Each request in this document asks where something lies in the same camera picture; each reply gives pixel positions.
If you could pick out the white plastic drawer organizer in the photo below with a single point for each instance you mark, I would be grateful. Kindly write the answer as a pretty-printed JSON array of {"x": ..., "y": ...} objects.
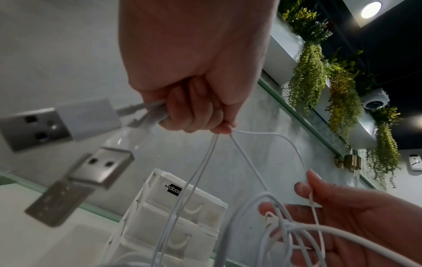
[{"x": 197, "y": 208}]

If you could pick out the green bushy plant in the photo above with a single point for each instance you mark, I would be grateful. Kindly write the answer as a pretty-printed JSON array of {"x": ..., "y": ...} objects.
[{"x": 305, "y": 22}]

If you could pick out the white wall planter shelf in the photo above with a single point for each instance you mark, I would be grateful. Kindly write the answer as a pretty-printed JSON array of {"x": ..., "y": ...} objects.
[{"x": 283, "y": 54}]

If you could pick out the person's left hand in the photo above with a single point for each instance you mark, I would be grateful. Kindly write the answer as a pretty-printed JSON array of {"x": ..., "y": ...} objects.
[{"x": 197, "y": 47}]

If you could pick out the green hanging plant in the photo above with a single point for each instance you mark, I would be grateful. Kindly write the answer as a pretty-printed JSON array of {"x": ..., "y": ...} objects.
[
  {"x": 308, "y": 75},
  {"x": 344, "y": 101},
  {"x": 385, "y": 148}
]

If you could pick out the white wall device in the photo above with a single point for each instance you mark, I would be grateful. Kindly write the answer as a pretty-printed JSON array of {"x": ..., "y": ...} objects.
[{"x": 416, "y": 162}]

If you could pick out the round ceiling light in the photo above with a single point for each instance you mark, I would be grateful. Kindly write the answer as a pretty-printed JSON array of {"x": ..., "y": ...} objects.
[{"x": 371, "y": 9}]

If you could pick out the brass wall lamp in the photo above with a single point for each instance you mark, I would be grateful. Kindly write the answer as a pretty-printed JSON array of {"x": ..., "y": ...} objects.
[{"x": 351, "y": 161}]

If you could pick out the white dome security camera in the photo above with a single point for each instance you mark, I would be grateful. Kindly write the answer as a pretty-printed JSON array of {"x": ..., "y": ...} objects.
[{"x": 375, "y": 100}]

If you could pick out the glass panel with green edge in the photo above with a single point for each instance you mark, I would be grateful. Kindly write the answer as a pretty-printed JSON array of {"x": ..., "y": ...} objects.
[{"x": 296, "y": 114}]

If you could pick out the person's right hand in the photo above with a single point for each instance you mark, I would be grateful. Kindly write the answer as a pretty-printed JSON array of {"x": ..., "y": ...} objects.
[{"x": 362, "y": 221}]

